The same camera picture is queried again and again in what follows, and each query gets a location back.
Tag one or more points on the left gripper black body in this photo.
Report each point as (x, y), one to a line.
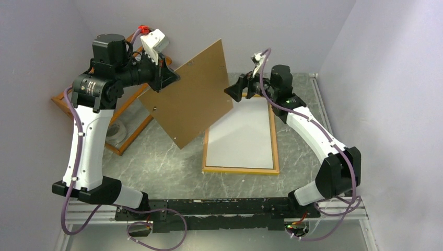
(142, 71)

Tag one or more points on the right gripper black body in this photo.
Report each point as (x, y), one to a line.
(254, 86)

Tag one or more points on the brown cardboard backing board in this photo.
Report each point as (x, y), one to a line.
(186, 108)

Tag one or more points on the yellow wooden picture frame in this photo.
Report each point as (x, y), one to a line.
(242, 169)

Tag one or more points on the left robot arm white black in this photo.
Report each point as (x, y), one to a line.
(85, 181)

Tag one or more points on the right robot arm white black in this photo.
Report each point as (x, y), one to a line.
(340, 168)

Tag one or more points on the orange wooden shelf rack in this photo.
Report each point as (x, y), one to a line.
(128, 111)

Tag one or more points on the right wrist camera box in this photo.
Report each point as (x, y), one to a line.
(258, 59)

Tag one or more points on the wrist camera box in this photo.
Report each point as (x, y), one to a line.
(154, 43)
(258, 59)

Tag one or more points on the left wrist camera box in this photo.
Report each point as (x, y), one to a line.
(154, 43)

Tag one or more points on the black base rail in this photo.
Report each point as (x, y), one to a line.
(272, 213)

